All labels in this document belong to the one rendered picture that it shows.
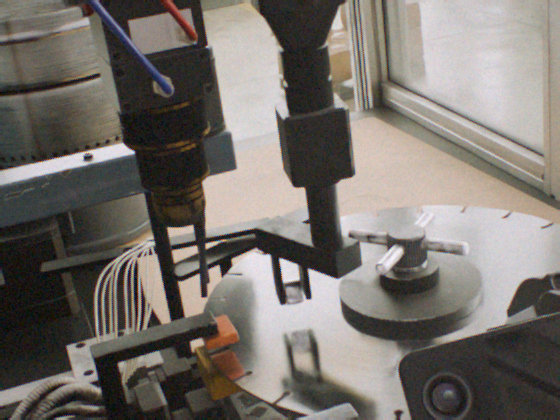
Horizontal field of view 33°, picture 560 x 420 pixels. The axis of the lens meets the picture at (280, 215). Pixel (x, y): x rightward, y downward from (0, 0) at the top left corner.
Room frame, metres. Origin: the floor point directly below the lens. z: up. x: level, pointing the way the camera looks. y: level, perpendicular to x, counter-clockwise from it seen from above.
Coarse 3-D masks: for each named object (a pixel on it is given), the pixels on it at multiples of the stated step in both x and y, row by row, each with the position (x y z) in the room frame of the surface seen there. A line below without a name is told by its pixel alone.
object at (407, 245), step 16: (416, 224) 0.65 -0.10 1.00; (368, 240) 0.64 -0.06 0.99; (384, 240) 0.64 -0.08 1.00; (400, 240) 0.62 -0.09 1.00; (416, 240) 0.62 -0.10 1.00; (432, 240) 0.62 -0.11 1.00; (448, 240) 0.61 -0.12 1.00; (384, 256) 0.60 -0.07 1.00; (400, 256) 0.61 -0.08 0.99; (416, 256) 0.62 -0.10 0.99; (384, 272) 0.59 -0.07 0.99; (400, 272) 0.62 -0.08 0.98
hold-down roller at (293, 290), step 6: (288, 282) 0.62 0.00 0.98; (294, 282) 0.62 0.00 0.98; (300, 282) 0.62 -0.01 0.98; (288, 288) 0.61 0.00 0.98; (294, 288) 0.61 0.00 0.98; (300, 288) 0.61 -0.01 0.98; (288, 294) 0.61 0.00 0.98; (294, 294) 0.61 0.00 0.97; (300, 294) 0.61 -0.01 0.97; (288, 300) 0.61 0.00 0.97; (294, 300) 0.61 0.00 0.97; (300, 300) 0.61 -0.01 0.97
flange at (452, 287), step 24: (432, 264) 0.63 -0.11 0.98; (456, 264) 0.65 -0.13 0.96; (360, 288) 0.63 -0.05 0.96; (384, 288) 0.62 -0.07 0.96; (408, 288) 0.61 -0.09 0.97; (432, 288) 0.61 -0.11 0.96; (456, 288) 0.61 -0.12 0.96; (480, 288) 0.61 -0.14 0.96; (360, 312) 0.60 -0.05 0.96; (384, 312) 0.59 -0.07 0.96; (408, 312) 0.59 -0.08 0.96; (432, 312) 0.58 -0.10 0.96; (456, 312) 0.58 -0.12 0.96
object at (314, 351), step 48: (480, 240) 0.70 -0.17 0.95; (528, 240) 0.69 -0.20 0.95; (240, 288) 0.68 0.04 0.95; (336, 288) 0.66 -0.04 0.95; (240, 336) 0.60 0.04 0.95; (288, 336) 0.59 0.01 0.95; (336, 336) 0.58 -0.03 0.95; (384, 336) 0.57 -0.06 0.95; (432, 336) 0.57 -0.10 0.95; (240, 384) 0.54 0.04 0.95; (288, 384) 0.53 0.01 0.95; (336, 384) 0.52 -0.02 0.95; (384, 384) 0.52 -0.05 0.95
